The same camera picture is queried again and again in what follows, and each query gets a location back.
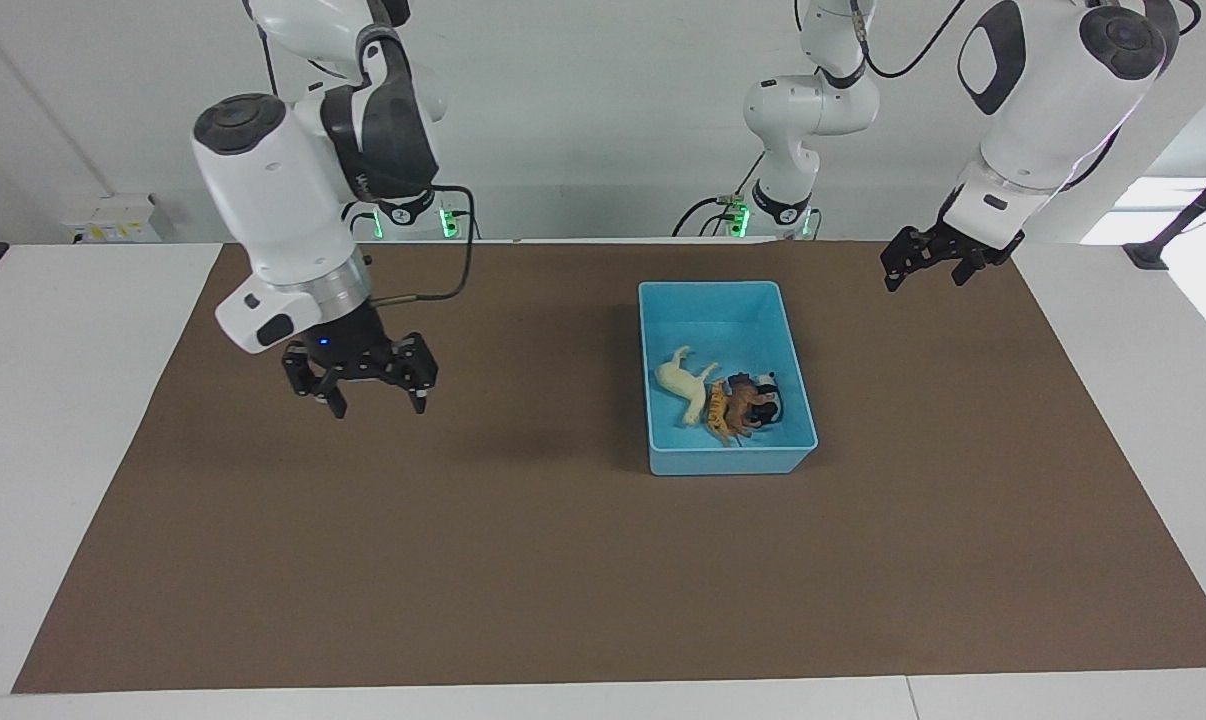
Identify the white wall socket box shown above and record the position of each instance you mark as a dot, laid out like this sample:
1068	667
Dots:
113	220

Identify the orange striped tiger toy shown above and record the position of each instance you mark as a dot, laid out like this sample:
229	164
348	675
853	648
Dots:
717	415

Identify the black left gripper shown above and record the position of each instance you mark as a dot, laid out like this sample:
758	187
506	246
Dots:
968	242

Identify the black and white panda toy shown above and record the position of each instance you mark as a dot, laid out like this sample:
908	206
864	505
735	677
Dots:
769	398

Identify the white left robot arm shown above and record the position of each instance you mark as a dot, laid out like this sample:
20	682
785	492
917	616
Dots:
1043	120

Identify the black angled stand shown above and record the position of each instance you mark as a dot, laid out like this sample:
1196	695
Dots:
1178	222

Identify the light blue storage box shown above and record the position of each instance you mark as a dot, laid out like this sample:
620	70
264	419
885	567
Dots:
723	455

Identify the cream llama toy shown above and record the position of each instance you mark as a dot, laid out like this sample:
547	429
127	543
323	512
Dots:
685	385

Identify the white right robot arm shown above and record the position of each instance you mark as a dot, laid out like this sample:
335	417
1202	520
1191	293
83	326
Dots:
283	190

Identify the brown table mat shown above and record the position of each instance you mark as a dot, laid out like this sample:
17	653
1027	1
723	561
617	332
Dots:
523	560

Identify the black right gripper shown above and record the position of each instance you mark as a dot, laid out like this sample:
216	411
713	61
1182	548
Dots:
353	340

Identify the brown lion toy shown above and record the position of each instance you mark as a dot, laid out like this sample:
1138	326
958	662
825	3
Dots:
745	400

